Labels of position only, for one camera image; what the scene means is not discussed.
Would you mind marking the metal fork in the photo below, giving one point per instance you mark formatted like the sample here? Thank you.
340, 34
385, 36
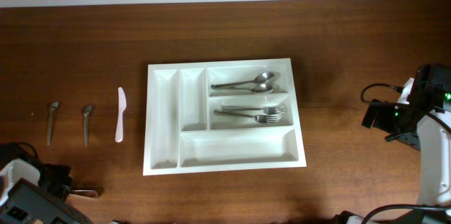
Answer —
268, 110
256, 118

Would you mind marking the pink plastic knife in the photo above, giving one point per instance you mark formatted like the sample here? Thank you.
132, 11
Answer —
122, 104

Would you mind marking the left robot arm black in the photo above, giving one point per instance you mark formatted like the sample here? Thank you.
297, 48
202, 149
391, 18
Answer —
35, 192

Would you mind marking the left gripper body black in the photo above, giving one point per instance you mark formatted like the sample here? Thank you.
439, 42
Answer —
54, 179

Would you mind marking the small metal teaspoon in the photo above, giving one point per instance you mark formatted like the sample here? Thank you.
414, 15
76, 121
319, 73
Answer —
86, 113
53, 106

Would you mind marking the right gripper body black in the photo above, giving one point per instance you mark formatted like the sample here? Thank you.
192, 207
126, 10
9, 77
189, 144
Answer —
388, 118

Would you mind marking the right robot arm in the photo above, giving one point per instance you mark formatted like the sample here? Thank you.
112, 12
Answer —
420, 118

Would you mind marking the white plastic cutlery tray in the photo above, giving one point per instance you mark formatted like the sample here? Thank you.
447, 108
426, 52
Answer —
182, 134

